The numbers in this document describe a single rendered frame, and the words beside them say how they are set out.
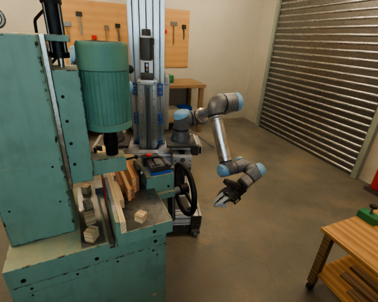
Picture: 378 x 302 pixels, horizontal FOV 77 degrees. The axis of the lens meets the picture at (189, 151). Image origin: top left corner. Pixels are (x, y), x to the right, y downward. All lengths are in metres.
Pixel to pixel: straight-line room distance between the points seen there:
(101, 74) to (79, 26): 3.39
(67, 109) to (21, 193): 0.33
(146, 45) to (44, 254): 1.31
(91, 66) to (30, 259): 0.70
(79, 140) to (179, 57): 3.73
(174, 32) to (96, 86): 3.64
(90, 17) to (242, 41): 2.70
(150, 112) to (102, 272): 1.13
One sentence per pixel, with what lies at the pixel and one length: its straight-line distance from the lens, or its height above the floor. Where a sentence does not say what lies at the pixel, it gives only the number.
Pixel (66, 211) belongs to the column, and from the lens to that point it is 1.04.
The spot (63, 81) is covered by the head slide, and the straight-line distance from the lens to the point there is 0.89.
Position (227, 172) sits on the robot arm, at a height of 0.86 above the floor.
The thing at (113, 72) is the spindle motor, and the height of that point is 1.41.
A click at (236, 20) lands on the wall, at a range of 5.02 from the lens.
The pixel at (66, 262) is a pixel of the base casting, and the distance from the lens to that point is 1.06.
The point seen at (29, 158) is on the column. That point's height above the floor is 1.15.
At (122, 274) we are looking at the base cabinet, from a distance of 1.17.
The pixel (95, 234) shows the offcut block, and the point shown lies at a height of 0.83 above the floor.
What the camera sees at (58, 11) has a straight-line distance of 0.93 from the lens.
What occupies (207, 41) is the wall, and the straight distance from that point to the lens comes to 4.75.
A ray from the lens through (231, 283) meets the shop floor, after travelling 1.92.
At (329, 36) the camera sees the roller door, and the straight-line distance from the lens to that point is 4.01.
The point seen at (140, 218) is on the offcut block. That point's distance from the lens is 0.92.
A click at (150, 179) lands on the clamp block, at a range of 1.08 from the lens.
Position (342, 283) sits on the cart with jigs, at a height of 0.18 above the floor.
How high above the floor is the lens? 1.53
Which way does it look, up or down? 25 degrees down
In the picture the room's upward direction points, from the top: 3 degrees clockwise
